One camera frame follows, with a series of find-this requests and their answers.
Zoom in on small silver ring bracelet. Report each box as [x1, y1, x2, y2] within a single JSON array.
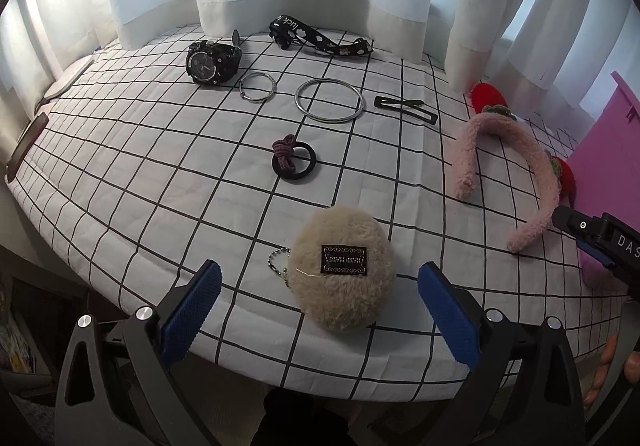
[[239, 72, 277, 103]]

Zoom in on black wrist watch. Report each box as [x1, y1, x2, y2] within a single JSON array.
[[186, 30, 244, 87]]

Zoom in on white flat object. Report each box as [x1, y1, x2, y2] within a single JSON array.
[[42, 57, 96, 102]]

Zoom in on white checked tablecloth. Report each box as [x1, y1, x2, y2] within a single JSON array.
[[7, 24, 631, 402]]

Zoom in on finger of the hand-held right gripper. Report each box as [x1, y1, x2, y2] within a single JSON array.
[[552, 205, 617, 273]]

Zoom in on fluffy beige pouch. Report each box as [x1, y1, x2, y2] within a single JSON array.
[[267, 206, 398, 332]]

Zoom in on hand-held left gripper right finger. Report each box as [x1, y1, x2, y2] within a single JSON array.
[[417, 261, 586, 446]]

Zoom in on pink plastic bin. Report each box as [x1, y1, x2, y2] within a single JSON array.
[[567, 71, 640, 288]]

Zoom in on large silver bangle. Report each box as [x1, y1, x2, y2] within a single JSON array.
[[295, 79, 364, 123]]

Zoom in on black printed lanyard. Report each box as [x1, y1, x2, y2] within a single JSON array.
[[269, 14, 375, 59]]

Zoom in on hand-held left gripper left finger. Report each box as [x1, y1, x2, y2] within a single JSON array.
[[54, 260, 223, 446]]

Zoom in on orange lumpy object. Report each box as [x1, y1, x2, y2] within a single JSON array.
[[584, 335, 617, 408]]

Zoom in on black hair tie purple knot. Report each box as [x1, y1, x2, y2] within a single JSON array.
[[271, 136, 317, 181]]

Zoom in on pink fluffy headband red ears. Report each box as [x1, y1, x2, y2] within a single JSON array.
[[452, 82, 577, 254]]

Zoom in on black hair clip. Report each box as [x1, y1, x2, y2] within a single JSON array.
[[374, 95, 439, 128]]

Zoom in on brown flat object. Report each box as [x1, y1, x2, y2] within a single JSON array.
[[5, 112, 51, 182]]

